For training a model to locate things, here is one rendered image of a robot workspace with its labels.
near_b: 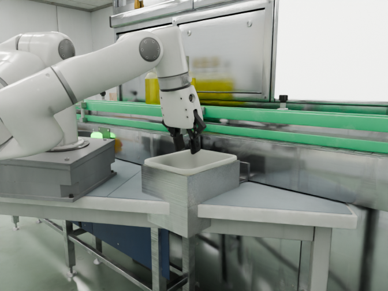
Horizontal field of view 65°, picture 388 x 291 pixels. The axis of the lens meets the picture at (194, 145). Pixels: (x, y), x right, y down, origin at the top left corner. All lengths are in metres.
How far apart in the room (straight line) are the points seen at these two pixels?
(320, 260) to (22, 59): 0.88
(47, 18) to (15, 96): 6.77
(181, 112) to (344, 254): 0.71
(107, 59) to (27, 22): 6.63
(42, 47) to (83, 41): 6.78
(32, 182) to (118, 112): 0.49
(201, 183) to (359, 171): 0.37
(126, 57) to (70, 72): 0.11
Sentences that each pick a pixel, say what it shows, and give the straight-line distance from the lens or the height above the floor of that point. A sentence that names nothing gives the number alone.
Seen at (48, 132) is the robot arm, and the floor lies 0.95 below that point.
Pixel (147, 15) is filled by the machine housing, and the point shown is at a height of 1.35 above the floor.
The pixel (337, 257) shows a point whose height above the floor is 0.49.
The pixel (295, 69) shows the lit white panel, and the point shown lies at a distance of 1.05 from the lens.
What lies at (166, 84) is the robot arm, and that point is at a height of 1.04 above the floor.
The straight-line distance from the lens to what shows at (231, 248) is 1.37.
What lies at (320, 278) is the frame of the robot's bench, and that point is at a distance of 0.90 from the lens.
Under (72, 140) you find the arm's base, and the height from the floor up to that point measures 0.88.
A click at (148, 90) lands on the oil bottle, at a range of 1.26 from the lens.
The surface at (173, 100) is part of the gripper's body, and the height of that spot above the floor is 1.00.
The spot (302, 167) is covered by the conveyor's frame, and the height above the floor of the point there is 0.82.
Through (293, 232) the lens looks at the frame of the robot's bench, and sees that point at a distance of 0.84.
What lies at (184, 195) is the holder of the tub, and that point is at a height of 0.78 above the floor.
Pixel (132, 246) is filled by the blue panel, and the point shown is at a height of 0.39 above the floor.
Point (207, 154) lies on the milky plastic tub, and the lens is 0.94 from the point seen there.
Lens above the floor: 1.03
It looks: 11 degrees down
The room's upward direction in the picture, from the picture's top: straight up
